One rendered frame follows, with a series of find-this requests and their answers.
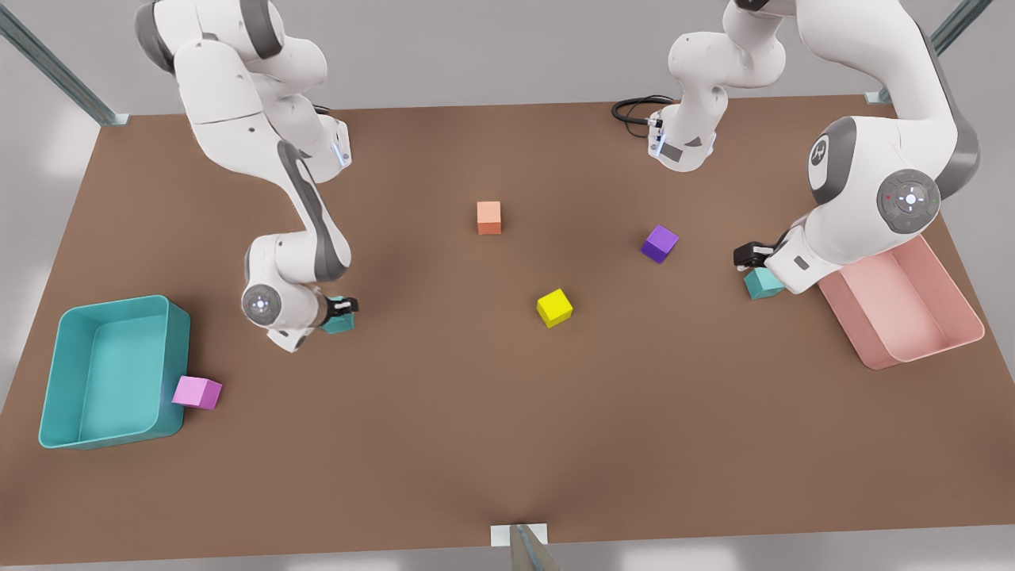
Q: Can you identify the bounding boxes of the purple cube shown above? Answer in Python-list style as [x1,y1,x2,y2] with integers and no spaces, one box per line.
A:
[640,224,680,265]

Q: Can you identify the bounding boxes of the pink rectangular bin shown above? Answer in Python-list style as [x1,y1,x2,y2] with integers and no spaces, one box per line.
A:
[817,235,986,371]

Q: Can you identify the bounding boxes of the pink cube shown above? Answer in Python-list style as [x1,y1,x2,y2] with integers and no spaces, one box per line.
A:
[171,375,223,411]

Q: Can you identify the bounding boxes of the yellow cube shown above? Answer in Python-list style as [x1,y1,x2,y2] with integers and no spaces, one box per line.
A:
[536,288,574,329]

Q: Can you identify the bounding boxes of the teal rectangular bin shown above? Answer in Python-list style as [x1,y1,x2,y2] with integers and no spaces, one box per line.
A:
[38,295,192,451]

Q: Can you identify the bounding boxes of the black cable loop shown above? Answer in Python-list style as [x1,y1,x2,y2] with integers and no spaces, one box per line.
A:
[611,95,676,140]

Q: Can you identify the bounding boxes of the silver frame post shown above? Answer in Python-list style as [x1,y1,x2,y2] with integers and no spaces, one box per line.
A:
[490,523,560,571]
[864,0,995,105]
[0,6,130,128]

